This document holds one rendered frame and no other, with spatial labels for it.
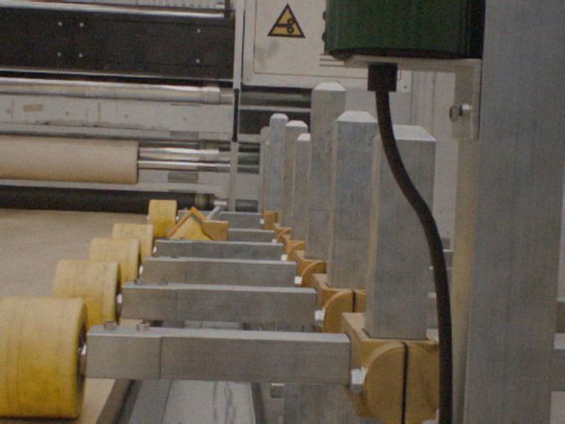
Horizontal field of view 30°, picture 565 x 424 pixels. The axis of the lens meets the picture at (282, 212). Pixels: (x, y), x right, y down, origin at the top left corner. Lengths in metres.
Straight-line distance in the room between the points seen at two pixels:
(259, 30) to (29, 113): 0.68
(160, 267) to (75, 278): 0.27
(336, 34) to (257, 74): 2.53
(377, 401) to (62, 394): 0.20
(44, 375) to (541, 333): 0.37
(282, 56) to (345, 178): 2.05
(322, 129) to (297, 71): 1.80
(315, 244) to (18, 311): 0.52
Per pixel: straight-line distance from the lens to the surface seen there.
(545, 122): 0.42
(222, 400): 2.01
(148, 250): 1.43
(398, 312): 0.67
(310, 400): 1.19
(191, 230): 1.69
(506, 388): 0.43
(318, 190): 1.16
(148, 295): 0.96
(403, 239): 0.67
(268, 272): 1.21
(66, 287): 0.94
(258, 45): 2.95
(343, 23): 0.41
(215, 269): 1.20
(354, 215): 0.91
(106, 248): 1.20
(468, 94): 0.42
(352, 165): 0.91
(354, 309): 0.90
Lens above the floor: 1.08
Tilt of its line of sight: 3 degrees down
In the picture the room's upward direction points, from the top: 2 degrees clockwise
